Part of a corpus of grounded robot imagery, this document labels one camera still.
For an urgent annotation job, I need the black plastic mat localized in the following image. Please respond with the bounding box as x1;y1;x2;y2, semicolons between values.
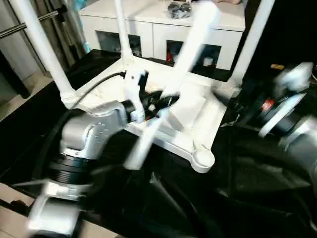
0;49;317;238

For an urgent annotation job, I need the white plastic table leg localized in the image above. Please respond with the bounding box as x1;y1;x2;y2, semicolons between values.
123;1;221;170
229;0;276;96
114;0;135;64
9;0;79;109

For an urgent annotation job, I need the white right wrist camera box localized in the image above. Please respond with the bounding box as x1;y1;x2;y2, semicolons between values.
271;62;316;100

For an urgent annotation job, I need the grey bundle on cabinet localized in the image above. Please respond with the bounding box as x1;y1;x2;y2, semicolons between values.
167;1;193;19

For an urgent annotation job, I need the white cabinet with glass doors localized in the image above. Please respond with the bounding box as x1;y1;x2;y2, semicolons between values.
79;0;247;71

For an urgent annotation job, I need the grey metal pole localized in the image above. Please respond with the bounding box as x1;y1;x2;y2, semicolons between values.
0;6;68;39

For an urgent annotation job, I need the grey curtain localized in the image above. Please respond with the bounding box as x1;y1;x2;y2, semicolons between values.
35;0;91;55

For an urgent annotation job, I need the black tall cabinet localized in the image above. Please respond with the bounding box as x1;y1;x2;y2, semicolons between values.
238;0;317;80

